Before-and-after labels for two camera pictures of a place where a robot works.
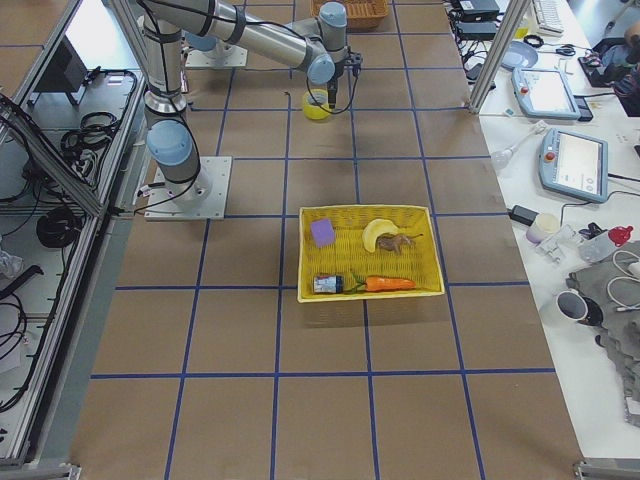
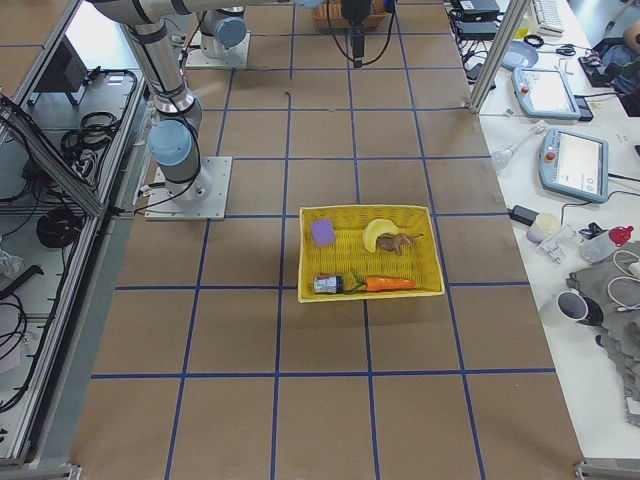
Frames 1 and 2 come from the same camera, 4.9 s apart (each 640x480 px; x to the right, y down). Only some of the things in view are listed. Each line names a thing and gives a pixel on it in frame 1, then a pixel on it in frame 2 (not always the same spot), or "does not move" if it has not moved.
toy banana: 374,229 does not move
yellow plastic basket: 419,262 does not move
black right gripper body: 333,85 → 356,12
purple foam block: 323,232 does not move
